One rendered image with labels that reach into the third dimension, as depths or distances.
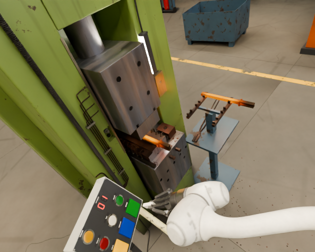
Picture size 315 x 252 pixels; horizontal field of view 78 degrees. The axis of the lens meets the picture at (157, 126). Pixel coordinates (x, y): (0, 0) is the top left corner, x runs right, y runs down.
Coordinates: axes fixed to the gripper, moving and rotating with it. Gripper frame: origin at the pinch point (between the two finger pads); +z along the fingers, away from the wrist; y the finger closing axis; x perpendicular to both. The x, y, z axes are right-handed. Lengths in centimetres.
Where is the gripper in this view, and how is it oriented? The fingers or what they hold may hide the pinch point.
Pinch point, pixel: (149, 205)
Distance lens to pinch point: 103.8
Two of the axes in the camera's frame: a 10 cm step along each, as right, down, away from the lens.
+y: 2.1, -7.1, 6.7
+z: -7.1, 3.6, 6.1
